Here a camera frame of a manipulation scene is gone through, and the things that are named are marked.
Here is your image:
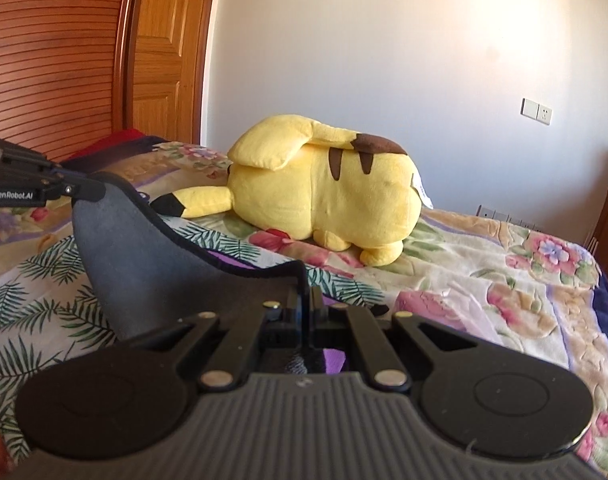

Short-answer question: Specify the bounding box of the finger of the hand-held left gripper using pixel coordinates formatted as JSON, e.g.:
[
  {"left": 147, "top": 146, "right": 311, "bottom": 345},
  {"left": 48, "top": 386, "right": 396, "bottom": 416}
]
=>
[{"left": 43, "top": 161, "right": 107, "bottom": 204}]

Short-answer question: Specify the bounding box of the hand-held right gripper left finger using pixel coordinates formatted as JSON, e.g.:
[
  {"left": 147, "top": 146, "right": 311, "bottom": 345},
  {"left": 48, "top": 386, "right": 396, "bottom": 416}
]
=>
[{"left": 128, "top": 280, "right": 308, "bottom": 394}]

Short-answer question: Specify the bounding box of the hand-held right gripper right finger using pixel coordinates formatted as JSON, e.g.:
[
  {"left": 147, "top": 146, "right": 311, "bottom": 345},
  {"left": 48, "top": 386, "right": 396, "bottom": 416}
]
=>
[{"left": 309, "top": 286, "right": 478, "bottom": 394}]

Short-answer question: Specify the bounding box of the grey towel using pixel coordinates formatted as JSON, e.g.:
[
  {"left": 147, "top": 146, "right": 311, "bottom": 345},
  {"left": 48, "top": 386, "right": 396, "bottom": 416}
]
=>
[{"left": 71, "top": 172, "right": 391, "bottom": 344}]

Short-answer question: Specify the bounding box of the red cloth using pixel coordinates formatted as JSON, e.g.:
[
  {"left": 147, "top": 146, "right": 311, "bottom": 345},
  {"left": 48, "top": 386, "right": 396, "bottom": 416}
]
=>
[{"left": 59, "top": 128, "right": 152, "bottom": 172}]

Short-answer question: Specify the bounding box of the yellow plush toy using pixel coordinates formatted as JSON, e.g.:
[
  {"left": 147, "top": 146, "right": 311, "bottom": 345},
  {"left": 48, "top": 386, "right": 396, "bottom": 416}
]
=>
[{"left": 150, "top": 114, "right": 433, "bottom": 267}]

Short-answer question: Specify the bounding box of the louvered wooden wardrobe door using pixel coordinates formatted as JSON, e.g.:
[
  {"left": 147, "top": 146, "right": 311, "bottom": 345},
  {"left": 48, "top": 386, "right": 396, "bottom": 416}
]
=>
[{"left": 0, "top": 0, "right": 137, "bottom": 165}]

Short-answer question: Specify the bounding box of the wooden panel door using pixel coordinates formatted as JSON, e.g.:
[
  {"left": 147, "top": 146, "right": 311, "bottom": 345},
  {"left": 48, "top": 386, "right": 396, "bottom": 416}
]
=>
[{"left": 124, "top": 0, "right": 221, "bottom": 145}]

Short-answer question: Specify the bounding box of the floral blanket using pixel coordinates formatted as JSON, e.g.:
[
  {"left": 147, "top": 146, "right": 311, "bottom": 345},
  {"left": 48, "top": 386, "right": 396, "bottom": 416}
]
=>
[{"left": 0, "top": 135, "right": 608, "bottom": 480}]

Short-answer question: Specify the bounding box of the white wall switch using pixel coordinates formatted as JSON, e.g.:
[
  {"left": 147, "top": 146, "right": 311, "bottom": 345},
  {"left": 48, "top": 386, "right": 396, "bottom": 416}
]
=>
[{"left": 520, "top": 97, "right": 554, "bottom": 126}]

